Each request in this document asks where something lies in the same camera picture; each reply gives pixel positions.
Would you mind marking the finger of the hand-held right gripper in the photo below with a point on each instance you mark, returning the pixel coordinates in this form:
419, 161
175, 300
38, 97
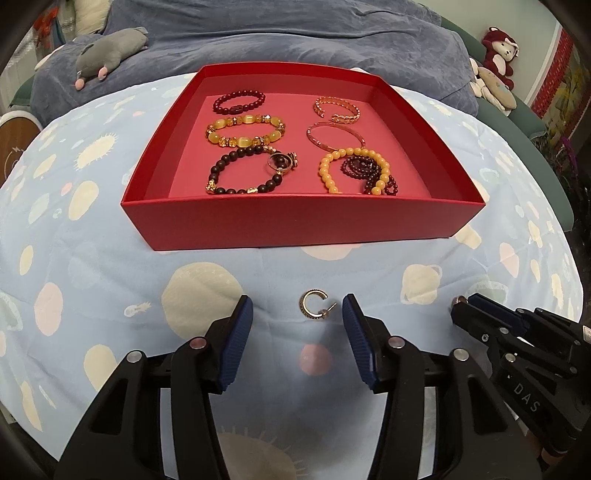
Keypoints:
498, 314
471, 323

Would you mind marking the rose gold bangle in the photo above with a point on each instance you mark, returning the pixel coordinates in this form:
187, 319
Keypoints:
318, 141

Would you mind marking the light blue printed sheet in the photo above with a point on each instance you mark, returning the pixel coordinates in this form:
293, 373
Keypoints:
92, 230

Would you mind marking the red monkey plush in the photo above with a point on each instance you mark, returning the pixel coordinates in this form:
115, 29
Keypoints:
496, 60

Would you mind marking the white plush toy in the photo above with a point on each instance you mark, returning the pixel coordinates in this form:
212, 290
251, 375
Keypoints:
90, 14

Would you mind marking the beige plush toy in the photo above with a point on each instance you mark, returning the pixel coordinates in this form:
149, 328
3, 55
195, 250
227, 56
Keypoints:
496, 90

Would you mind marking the blue-grey velvet blanket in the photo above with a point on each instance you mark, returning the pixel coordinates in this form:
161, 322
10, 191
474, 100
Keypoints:
277, 32

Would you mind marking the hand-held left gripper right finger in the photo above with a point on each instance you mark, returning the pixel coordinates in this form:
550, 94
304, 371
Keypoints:
362, 346

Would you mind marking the red wall hanging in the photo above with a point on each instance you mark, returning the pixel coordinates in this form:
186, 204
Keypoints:
554, 78

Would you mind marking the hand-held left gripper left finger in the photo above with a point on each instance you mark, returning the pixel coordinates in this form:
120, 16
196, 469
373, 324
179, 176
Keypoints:
233, 346

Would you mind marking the red bow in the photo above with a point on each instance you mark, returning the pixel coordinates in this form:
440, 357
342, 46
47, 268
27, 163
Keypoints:
47, 23

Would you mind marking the red cardboard box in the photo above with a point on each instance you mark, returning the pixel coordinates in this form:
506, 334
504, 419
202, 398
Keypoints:
277, 226

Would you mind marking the grey plush mouse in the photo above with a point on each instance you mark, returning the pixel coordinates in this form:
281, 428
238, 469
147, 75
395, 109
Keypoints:
111, 48

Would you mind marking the gold hoop earring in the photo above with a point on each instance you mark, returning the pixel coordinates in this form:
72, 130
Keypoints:
302, 304

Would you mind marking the round wooden side table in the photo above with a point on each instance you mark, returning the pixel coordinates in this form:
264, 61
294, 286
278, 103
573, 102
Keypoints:
14, 147

